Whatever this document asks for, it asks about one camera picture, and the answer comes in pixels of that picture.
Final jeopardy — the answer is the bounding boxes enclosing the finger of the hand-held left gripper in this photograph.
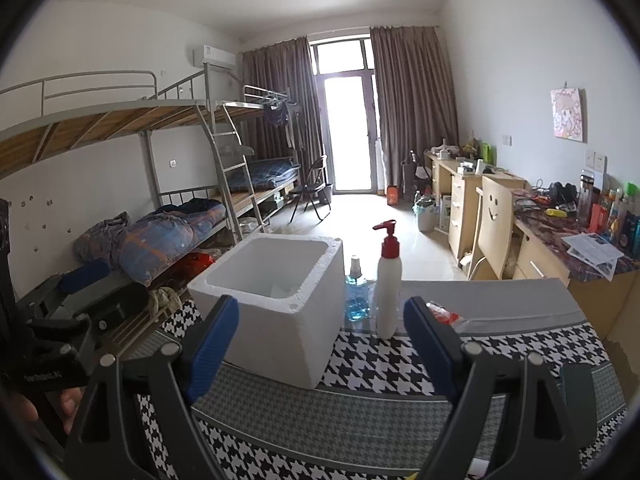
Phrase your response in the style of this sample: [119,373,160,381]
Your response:
[74,283,152,347]
[19,259,113,320]

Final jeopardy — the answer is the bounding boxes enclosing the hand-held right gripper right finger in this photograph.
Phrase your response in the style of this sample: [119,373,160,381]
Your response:
[403,296,586,480]

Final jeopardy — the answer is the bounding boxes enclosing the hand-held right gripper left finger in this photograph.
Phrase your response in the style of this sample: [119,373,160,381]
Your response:
[62,295,240,480]

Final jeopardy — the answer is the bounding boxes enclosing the white foam box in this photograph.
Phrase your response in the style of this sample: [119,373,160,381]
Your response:
[187,232,346,390]

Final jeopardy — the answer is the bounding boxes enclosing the person's left hand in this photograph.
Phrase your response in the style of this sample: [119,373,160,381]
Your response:
[7,388,84,436]

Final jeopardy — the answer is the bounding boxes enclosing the pile of clothes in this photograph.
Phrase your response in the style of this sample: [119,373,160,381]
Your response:
[147,285,186,316]

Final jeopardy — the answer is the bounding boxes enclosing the red snack packet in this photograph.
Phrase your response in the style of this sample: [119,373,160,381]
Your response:
[425,301,463,326]

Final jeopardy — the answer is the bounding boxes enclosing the white bottle with red pump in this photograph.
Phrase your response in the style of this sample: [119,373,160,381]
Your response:
[372,220,403,340]

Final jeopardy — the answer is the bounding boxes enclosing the blue orange quilt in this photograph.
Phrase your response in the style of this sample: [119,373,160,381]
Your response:
[75,199,226,286]

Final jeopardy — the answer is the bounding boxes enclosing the red plastic bag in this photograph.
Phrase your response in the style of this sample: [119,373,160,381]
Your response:
[177,252,216,281]

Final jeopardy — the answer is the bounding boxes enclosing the black white houndstooth mat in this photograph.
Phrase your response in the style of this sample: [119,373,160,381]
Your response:
[120,277,628,480]

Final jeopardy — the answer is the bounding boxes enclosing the blue liquid spray bottle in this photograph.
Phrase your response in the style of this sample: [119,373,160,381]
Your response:
[345,255,376,322]

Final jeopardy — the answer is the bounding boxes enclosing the white bucket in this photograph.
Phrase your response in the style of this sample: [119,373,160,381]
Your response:
[414,197,441,233]

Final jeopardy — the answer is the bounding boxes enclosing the wooden desk with patterned cover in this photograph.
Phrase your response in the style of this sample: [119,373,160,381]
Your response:
[512,195,640,341]

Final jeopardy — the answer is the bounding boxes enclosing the wooden chair with smiley face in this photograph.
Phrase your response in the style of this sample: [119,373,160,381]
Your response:
[467,176,516,281]

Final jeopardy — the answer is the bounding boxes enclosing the light wooden desk with drawers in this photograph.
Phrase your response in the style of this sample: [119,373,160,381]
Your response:
[425,152,526,261]

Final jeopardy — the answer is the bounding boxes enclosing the large grey metal bunk bed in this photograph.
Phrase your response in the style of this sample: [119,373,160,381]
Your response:
[0,71,261,321]

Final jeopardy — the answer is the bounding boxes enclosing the printed paper sheets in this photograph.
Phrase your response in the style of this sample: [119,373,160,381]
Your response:
[562,232,623,278]

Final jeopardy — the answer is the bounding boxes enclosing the blue checked mattress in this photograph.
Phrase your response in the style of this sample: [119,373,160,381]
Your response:
[247,157,301,186]

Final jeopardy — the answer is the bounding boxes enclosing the black folding chair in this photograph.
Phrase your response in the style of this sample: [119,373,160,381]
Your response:
[289,156,333,221]

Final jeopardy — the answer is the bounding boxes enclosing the black headphones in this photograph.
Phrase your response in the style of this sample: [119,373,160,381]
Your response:
[550,182,578,206]

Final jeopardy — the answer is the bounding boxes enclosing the row of desk bottles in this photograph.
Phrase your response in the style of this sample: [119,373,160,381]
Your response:
[577,170,640,256]

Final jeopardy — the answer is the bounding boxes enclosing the glass balcony door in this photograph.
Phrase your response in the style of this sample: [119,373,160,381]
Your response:
[310,35,381,193]

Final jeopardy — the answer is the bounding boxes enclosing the hanging dark clothes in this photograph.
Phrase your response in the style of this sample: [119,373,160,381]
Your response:
[262,102,291,128]

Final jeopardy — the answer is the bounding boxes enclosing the small grey metal bunk bed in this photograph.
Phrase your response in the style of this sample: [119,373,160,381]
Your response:
[220,85,303,221]

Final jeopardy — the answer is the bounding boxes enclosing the white air conditioner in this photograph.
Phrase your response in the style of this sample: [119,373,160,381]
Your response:
[192,45,236,68]

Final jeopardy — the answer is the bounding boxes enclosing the brown curtain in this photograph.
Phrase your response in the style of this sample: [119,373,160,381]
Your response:
[242,36,326,186]
[370,25,458,191]

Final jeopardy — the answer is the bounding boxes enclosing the pink wall poster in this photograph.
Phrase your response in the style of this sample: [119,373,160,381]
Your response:
[550,87,586,142]

